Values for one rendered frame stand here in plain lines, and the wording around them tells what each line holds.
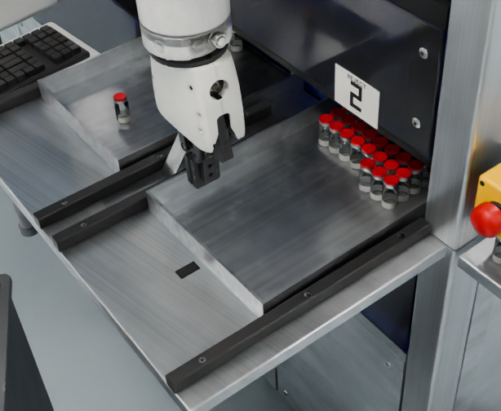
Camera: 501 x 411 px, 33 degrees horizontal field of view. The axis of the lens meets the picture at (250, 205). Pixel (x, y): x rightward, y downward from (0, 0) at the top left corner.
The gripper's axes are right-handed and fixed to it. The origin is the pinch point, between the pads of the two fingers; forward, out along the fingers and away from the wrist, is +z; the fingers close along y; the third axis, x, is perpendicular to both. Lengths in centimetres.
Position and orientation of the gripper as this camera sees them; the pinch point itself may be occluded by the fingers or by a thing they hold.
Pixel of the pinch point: (202, 165)
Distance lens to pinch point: 90.3
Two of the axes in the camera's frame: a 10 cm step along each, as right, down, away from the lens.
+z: 0.5, 7.3, 6.9
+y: -5.9, -5.3, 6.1
